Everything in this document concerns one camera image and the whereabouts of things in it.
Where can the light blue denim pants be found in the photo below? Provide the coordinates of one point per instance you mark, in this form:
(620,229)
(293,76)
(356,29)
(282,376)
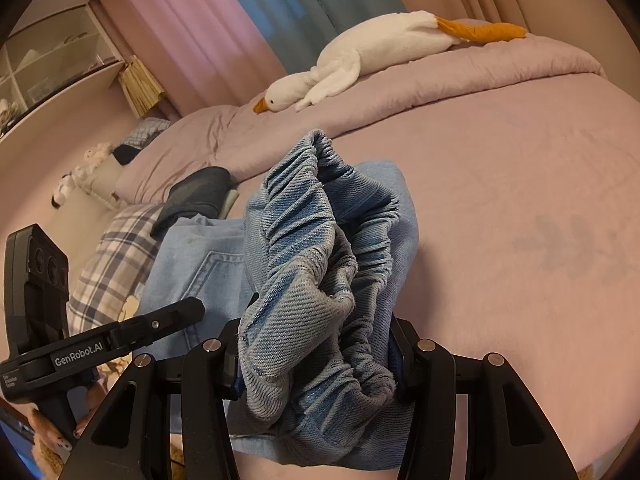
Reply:
(300,270)

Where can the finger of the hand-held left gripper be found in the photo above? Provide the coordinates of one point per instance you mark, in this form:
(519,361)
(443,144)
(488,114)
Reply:
(165,320)

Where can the plaid pillow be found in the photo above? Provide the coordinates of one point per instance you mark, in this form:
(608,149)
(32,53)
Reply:
(115,260)

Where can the blue checked pillow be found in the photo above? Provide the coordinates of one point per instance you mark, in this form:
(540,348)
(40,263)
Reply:
(147,130)

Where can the white goose plush toy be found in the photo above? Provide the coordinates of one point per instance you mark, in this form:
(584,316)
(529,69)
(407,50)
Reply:
(380,45)

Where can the small white plush toy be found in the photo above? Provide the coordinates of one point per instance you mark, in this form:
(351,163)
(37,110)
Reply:
(80,175)

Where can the blue curtain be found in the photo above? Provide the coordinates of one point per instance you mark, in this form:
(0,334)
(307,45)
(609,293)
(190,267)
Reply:
(310,10)

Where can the pink duvet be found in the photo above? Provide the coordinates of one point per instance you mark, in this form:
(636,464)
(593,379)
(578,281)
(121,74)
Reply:
(450,75)

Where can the bed with pink sheet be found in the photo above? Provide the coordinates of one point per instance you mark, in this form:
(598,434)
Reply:
(500,210)

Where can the pink curtain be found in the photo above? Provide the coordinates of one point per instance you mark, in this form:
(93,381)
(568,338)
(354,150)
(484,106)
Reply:
(190,25)

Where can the dark cloth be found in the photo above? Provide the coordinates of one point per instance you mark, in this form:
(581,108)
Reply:
(127,155)

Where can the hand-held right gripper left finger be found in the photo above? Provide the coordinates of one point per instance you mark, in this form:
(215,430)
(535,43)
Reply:
(227,375)

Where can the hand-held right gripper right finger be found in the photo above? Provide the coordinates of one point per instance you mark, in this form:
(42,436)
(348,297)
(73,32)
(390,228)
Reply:
(400,360)

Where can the white display cabinet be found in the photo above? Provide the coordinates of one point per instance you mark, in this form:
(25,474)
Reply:
(50,50)

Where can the dark folded denim pants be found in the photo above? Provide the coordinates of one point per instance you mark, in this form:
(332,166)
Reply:
(195,195)

